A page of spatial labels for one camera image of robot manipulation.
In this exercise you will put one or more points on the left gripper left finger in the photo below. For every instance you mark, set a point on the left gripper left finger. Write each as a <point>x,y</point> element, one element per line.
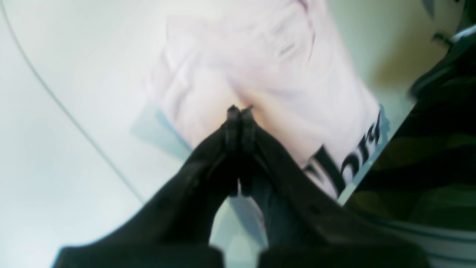
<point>173,229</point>

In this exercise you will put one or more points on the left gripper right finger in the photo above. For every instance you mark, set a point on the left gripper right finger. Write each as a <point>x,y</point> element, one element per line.
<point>305,228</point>

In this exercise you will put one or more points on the pink T-shirt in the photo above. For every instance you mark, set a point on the pink T-shirt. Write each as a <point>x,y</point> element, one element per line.
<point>285,59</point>

